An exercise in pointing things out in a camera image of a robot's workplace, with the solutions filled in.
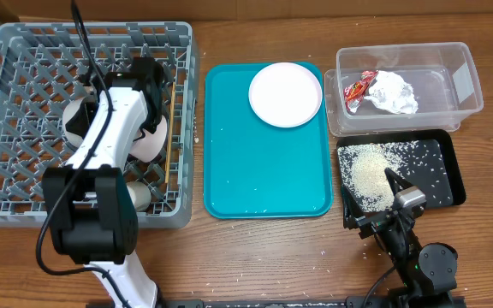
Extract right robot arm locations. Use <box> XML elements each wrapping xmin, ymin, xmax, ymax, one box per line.
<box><xmin>342</xmin><ymin>168</ymin><xmax>466</xmax><ymax>308</ymax></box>

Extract small white cup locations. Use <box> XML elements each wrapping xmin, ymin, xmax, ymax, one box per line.
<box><xmin>127</xmin><ymin>181</ymin><xmax>151</xmax><ymax>211</ymax></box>

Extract small white bowl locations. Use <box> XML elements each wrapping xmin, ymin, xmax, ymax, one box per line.
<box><xmin>129</xmin><ymin>115</ymin><xmax>168</xmax><ymax>163</ymax></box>

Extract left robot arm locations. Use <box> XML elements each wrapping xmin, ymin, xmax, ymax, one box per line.
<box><xmin>36</xmin><ymin>57</ymin><xmax>168</xmax><ymax>307</ymax></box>

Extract pile of rice grains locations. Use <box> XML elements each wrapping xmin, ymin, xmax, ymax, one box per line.
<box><xmin>337</xmin><ymin>139</ymin><xmax>455</xmax><ymax>214</ymax></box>

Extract black plastic tray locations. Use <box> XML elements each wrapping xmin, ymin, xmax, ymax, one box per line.
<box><xmin>336</xmin><ymin>129</ymin><xmax>466</xmax><ymax>213</ymax></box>

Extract large white plate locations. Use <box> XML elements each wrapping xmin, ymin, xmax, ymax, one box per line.
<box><xmin>248</xmin><ymin>62</ymin><xmax>323</xmax><ymax>128</ymax></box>

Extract white tissue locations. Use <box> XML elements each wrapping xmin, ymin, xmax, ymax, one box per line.
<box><xmin>365</xmin><ymin>71</ymin><xmax>419</xmax><ymax>114</ymax></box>

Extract wooden chopstick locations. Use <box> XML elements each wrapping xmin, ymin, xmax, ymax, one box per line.
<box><xmin>164</xmin><ymin>82</ymin><xmax>176</xmax><ymax>184</ymax></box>

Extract grey metal bowl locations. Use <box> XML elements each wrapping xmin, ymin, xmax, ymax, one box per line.
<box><xmin>62</xmin><ymin>96</ymin><xmax>98</xmax><ymax>148</ymax></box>

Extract teal serving tray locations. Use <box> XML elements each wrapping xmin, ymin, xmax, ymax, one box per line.
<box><xmin>203</xmin><ymin>63</ymin><xmax>334</xmax><ymax>219</ymax></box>

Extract grey plastic dish rack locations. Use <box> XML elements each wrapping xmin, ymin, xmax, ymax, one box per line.
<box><xmin>0</xmin><ymin>21</ymin><xmax>199</xmax><ymax>228</ymax></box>

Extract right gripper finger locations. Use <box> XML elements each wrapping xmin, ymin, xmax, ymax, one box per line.
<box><xmin>384</xmin><ymin>168</ymin><xmax>416</xmax><ymax>196</ymax></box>
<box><xmin>341</xmin><ymin>186</ymin><xmax>365</xmax><ymax>229</ymax></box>

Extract red snack wrapper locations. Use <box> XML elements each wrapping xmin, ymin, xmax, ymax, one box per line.
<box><xmin>343</xmin><ymin>71</ymin><xmax>378</xmax><ymax>114</ymax></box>

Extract clear plastic bin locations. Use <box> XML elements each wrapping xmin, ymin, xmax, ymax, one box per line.
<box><xmin>324</xmin><ymin>42</ymin><xmax>484</xmax><ymax>135</ymax></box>

